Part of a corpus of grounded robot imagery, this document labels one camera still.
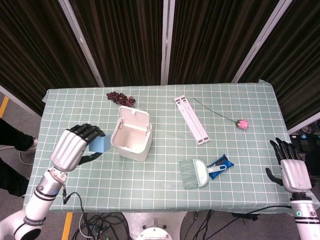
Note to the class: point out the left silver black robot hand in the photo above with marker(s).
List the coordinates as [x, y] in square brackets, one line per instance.
[66, 150]

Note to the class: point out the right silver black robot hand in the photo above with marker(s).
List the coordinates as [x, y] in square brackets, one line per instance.
[296, 175]

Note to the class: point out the blue foam cube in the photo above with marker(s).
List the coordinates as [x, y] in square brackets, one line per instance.
[100, 145]

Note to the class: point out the white plastic bin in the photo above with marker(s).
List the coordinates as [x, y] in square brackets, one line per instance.
[135, 152]

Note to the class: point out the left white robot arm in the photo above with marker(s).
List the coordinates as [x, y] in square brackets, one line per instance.
[37, 200]

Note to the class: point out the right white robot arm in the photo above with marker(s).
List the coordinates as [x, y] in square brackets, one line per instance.
[306, 217]

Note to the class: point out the white grey shoe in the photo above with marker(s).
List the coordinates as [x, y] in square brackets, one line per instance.
[33, 145]

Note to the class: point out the black electronics box blue label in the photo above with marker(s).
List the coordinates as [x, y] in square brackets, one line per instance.
[303, 141]

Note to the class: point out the black trouser leg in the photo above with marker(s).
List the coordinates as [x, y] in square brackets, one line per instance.
[12, 135]
[12, 177]

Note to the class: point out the blue cookie packet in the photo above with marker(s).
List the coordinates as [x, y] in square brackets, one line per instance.
[226, 162]

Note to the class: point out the pink artificial rose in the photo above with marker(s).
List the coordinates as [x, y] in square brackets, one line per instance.
[243, 124]

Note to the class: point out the dark red grape bunch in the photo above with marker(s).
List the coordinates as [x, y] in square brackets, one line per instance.
[120, 98]

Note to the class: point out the teal hand brush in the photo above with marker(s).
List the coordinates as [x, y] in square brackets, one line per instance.
[200, 172]

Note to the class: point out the green checked tablecloth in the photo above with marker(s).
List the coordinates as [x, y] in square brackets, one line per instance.
[160, 195]

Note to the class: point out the dark brown curtain panel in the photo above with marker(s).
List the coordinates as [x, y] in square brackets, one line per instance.
[37, 50]
[125, 37]
[212, 37]
[300, 62]

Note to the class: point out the grey metal partition post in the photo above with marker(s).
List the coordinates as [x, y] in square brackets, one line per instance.
[305, 124]
[167, 37]
[85, 50]
[262, 37]

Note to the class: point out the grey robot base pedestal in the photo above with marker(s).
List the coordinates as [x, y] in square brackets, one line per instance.
[155, 225]

